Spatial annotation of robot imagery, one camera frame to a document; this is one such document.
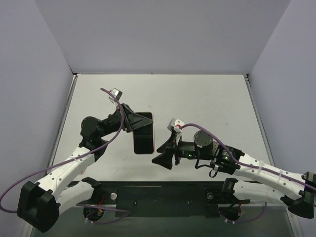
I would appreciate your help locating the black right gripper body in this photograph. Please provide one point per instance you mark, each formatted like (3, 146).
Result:
(176, 151)

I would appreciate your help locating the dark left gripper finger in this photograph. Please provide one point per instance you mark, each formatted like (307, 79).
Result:
(134, 125)
(134, 118)

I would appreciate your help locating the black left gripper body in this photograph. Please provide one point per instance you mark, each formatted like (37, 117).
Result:
(126, 118)

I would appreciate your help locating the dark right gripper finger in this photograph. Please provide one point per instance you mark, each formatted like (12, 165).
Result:
(171, 144)
(164, 159)

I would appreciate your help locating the black smartphone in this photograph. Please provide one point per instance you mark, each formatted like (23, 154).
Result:
(143, 133)

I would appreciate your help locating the beige phone case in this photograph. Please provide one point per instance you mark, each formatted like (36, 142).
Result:
(143, 140)

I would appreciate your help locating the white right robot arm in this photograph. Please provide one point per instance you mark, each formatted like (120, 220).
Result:
(252, 179)

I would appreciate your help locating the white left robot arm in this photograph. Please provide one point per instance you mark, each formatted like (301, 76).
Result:
(41, 203)

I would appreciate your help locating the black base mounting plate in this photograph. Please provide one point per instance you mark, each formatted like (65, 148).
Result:
(165, 198)

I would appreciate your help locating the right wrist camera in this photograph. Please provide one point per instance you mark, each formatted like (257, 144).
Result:
(175, 125)

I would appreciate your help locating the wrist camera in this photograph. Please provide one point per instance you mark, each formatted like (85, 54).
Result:
(175, 125)
(115, 95)

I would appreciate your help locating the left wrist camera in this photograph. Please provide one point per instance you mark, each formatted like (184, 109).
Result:
(115, 95)

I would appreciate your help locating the aluminium table edge rail left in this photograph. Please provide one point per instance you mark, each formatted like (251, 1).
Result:
(63, 119)

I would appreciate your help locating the aluminium table edge rail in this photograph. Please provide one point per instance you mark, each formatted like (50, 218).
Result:
(63, 119)
(261, 127)

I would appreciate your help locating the aluminium table edge rail right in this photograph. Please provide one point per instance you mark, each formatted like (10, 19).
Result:
(261, 127)

